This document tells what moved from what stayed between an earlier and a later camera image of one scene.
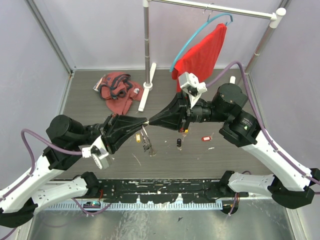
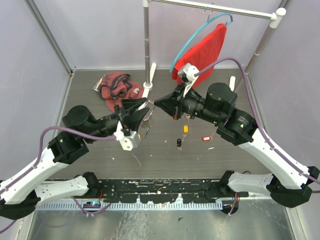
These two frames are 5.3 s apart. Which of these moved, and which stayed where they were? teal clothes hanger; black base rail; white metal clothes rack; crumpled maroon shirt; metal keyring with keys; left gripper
Moved: metal keyring with keys; left gripper
Stayed: black base rail; teal clothes hanger; white metal clothes rack; crumpled maroon shirt
